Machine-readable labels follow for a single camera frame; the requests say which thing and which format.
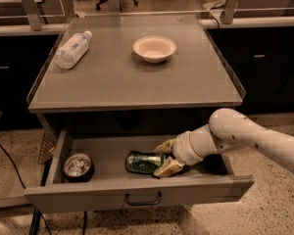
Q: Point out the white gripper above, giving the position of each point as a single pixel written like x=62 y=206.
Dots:
x=182 y=148

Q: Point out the crushed green soda can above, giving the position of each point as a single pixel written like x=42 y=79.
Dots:
x=143 y=163

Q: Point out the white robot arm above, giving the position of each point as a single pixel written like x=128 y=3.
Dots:
x=227 y=128

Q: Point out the open grey top drawer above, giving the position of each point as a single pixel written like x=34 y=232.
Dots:
x=211 y=181

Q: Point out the black can in drawer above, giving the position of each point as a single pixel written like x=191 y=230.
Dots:
x=78 y=168

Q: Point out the grey cabinet table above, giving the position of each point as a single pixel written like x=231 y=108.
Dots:
x=111 y=77

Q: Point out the white bowl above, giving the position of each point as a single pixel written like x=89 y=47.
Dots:
x=154 y=49

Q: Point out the clear plastic water bottle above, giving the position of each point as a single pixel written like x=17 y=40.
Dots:
x=68 y=55

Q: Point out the black drawer handle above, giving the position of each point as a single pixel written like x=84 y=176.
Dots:
x=153 y=202

